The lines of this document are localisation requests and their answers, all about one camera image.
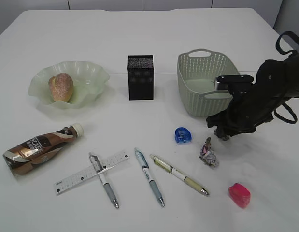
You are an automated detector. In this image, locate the brown coffee drink bottle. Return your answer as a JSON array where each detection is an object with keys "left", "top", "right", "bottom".
[{"left": 3, "top": 123, "right": 84, "bottom": 175}]

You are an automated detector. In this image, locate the pale green plastic basket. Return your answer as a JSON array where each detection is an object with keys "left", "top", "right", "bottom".
[{"left": 177, "top": 49, "right": 240, "bottom": 117}]

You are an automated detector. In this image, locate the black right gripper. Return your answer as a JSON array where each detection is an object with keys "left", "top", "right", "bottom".
[{"left": 206, "top": 89, "right": 288, "bottom": 139}]

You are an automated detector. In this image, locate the cream green pen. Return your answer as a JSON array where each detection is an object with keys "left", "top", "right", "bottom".
[{"left": 150, "top": 154, "right": 210, "bottom": 197}]

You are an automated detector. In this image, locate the clear plastic ruler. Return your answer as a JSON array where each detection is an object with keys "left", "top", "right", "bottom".
[{"left": 54, "top": 150, "right": 128, "bottom": 196}]

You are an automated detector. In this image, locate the sugared bread roll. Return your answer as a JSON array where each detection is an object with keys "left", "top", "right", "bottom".
[{"left": 48, "top": 73, "right": 74, "bottom": 102}]

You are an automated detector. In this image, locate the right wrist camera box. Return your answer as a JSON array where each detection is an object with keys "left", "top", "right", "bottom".
[{"left": 214, "top": 74, "right": 254, "bottom": 95}]

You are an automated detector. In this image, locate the paper ball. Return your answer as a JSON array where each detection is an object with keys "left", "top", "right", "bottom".
[
  {"left": 214, "top": 128, "right": 230, "bottom": 141},
  {"left": 199, "top": 137, "right": 219, "bottom": 168}
]

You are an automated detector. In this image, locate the blue clip grey pen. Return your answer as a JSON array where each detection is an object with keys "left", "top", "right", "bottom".
[{"left": 134, "top": 148, "right": 165, "bottom": 207}]

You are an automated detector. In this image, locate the black perforated pen holder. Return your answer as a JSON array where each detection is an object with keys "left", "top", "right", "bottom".
[{"left": 127, "top": 55, "right": 154, "bottom": 101}]

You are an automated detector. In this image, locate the pale green wavy glass bowl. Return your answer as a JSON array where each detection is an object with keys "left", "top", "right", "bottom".
[{"left": 28, "top": 61, "right": 110, "bottom": 109}]

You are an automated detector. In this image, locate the grey grip clear pen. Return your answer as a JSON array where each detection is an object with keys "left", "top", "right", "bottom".
[{"left": 89, "top": 152, "right": 119, "bottom": 209}]

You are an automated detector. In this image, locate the pink pencil sharpener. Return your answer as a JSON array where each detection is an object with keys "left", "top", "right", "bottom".
[{"left": 228, "top": 183, "right": 251, "bottom": 208}]

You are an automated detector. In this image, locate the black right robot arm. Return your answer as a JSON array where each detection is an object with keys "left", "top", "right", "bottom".
[{"left": 206, "top": 54, "right": 299, "bottom": 140}]

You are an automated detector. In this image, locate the blue pencil sharpener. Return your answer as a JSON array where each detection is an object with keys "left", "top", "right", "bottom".
[{"left": 174, "top": 127, "right": 192, "bottom": 144}]

